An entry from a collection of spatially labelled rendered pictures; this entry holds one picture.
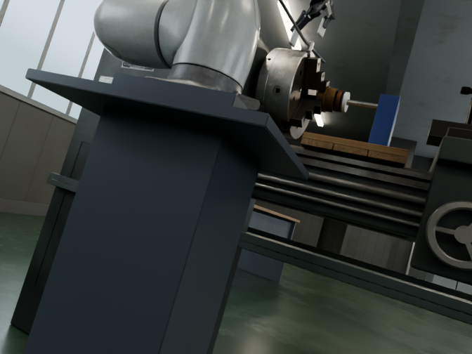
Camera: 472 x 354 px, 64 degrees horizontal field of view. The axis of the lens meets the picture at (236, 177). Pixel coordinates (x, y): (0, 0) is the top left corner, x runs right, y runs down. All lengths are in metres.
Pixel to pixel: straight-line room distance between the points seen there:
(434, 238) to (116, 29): 0.85
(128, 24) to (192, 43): 0.17
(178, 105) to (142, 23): 0.34
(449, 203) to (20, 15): 3.61
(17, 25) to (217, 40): 3.27
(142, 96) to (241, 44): 0.26
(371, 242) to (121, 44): 8.91
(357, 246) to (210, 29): 8.93
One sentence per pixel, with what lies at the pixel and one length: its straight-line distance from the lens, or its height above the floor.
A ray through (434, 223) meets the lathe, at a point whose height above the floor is 0.71.
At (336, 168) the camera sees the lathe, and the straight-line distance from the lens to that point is 1.17.
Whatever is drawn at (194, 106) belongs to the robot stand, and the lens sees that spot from 0.55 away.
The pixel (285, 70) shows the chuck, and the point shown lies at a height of 1.10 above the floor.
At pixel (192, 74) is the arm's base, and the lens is 0.74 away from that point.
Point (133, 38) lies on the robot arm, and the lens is 0.88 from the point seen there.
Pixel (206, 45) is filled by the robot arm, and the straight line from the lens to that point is 0.76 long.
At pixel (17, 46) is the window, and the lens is 3.94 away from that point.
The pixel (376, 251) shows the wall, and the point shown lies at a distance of 9.53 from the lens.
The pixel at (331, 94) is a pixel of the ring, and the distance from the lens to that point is 1.37.
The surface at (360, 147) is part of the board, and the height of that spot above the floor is 0.89.
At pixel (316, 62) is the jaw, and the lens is 1.38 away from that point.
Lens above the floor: 0.61
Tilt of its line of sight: 5 degrees up
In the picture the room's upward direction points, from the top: 16 degrees clockwise
